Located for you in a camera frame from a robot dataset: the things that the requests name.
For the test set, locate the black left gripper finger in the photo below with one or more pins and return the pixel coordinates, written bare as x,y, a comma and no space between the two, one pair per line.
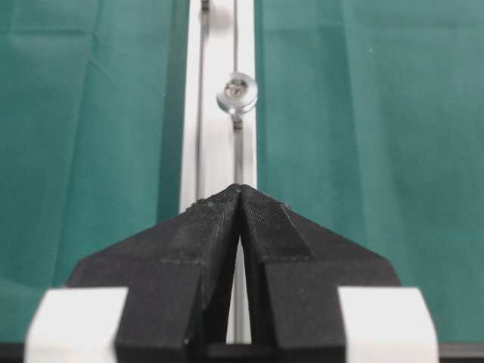
293,269

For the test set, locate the aluminium extrusion rail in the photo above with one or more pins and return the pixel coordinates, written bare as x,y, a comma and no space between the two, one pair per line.
215,155

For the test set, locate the green table cloth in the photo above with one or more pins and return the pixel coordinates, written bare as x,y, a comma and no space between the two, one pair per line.
369,122

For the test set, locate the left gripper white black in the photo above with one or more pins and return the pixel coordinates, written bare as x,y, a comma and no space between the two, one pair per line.
175,281

